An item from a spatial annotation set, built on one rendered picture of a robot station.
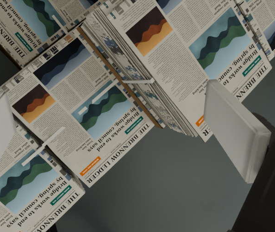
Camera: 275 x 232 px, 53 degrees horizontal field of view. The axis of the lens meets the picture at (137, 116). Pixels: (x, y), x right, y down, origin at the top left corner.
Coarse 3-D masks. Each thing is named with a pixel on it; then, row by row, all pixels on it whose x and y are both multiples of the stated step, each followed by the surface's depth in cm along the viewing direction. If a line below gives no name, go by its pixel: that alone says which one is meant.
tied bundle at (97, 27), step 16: (112, 0) 56; (96, 16) 60; (96, 32) 67; (112, 32) 60; (112, 48) 66; (128, 48) 60; (112, 64) 75; (128, 64) 66; (128, 80) 77; (144, 80) 64; (144, 96) 76; (160, 96) 66; (160, 112) 75; (176, 112) 66; (176, 128) 74; (192, 128) 67
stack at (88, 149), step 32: (32, 64) 73; (64, 64) 76; (96, 64) 80; (32, 96) 74; (64, 96) 77; (96, 96) 81; (128, 96) 84; (32, 128) 75; (64, 128) 78; (96, 128) 82; (128, 128) 85; (0, 160) 73; (32, 160) 76; (64, 160) 79; (96, 160) 83; (0, 192) 74; (32, 192) 77; (64, 192) 80; (0, 224) 74; (32, 224) 78
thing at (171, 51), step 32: (128, 0) 57; (160, 0) 59; (192, 0) 62; (224, 0) 66; (128, 32) 57; (160, 32) 60; (192, 32) 63; (224, 32) 67; (160, 64) 61; (192, 64) 64; (224, 64) 68; (256, 64) 72; (192, 96) 65
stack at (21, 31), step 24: (0, 0) 89; (24, 0) 92; (48, 0) 94; (72, 0) 97; (96, 0) 101; (0, 24) 89; (24, 24) 92; (48, 24) 95; (72, 24) 98; (24, 48) 93
